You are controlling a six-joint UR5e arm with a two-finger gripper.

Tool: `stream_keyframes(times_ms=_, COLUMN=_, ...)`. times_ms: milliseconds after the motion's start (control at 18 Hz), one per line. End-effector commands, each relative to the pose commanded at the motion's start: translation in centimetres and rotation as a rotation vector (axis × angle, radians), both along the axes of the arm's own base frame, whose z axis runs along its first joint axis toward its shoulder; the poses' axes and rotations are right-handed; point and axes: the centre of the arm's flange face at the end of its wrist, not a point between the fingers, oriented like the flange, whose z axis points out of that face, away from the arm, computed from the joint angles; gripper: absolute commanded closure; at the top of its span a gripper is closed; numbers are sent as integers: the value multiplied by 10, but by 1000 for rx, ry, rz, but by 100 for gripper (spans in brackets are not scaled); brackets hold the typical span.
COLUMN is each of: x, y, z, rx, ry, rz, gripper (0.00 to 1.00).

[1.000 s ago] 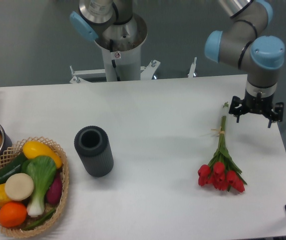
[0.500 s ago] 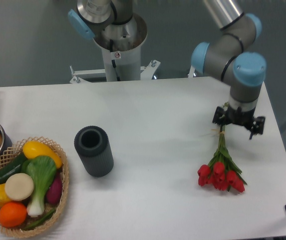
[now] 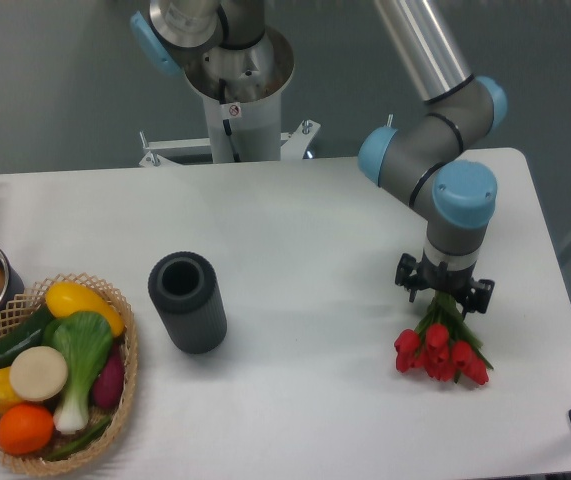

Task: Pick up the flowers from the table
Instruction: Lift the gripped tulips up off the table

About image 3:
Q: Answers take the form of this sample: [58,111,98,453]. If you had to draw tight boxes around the beige round bun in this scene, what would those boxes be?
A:
[9,346,68,402]

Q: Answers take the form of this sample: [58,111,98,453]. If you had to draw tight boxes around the green chili pepper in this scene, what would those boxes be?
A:
[44,416,112,462]

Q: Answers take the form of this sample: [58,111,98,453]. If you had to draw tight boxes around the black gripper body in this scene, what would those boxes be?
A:
[407,255,479,304]

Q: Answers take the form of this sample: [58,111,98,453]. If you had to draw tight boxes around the yellow squash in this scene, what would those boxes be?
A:
[45,282,125,337]

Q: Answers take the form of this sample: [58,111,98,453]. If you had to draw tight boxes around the green bok choy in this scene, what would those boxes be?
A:
[43,311,113,435]

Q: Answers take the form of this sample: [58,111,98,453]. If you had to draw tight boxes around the woven wicker basket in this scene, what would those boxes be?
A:
[0,273,138,477]

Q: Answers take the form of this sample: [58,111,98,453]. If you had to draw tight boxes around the orange fruit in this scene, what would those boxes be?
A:
[0,403,54,455]

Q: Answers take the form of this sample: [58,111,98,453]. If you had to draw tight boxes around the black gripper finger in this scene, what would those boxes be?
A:
[461,279,495,317]
[395,253,422,303]

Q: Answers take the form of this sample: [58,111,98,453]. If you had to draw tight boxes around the purple sweet potato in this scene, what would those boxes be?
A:
[91,345,125,409]

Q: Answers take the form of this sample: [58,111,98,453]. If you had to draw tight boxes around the red tulip bouquet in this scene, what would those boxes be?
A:
[393,292,493,386]

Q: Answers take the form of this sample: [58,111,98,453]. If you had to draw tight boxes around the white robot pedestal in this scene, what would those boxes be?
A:
[137,27,395,169]

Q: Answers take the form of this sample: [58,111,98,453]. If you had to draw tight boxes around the dark green cucumber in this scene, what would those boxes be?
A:
[0,305,54,369]

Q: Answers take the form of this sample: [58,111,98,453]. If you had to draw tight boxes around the black cable on pedestal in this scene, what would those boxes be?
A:
[216,78,242,164]

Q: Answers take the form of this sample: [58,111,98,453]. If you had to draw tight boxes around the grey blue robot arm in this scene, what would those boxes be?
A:
[130,1,507,313]

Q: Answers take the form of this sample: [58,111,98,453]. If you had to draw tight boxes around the dark grey ribbed vase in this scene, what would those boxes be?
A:
[148,251,227,354]

